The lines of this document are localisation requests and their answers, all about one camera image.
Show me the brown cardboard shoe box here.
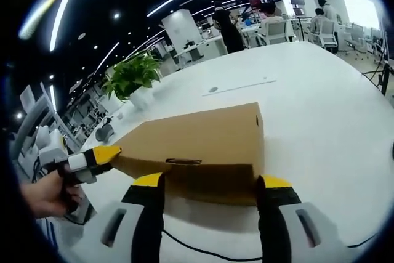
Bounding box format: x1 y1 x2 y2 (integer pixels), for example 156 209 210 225
112 102 266 207

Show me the person's left hand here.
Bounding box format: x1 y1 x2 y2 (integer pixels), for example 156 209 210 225
20 169 84 219

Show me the green potted plant white pot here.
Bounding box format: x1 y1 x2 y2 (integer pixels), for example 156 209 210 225
101 55 164 110

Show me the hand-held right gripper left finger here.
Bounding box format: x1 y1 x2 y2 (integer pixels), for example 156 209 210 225
66 172 166 263

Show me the grey curved device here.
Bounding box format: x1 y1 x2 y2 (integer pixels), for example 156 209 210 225
95 116 116 142

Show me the white mesh office chair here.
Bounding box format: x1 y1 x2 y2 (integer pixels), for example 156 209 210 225
313 21 339 51
263 20 295 45

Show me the black tripod stand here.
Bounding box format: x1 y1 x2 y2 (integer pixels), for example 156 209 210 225
363 59 394 96

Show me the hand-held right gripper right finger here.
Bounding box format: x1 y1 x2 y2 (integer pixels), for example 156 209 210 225
256 175 348 263

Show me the black cable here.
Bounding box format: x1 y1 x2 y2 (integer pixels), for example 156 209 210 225
161 228 378 260

